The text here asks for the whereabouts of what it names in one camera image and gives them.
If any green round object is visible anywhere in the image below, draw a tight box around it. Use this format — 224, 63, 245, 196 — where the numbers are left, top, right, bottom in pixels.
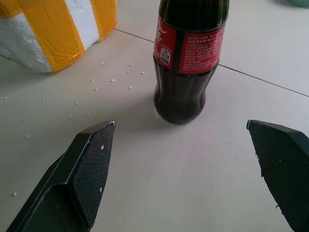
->
277, 0, 309, 9

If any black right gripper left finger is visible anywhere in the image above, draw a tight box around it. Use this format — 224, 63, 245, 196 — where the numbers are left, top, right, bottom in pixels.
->
6, 121, 116, 232

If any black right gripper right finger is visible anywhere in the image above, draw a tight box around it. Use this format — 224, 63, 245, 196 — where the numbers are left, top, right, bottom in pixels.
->
246, 119, 309, 232

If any white foam box yellow tape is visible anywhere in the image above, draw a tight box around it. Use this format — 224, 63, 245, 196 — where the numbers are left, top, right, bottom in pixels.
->
0, 0, 118, 74

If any cola bottle with red label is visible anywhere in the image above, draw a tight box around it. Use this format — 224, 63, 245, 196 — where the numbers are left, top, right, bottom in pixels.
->
153, 0, 229, 125

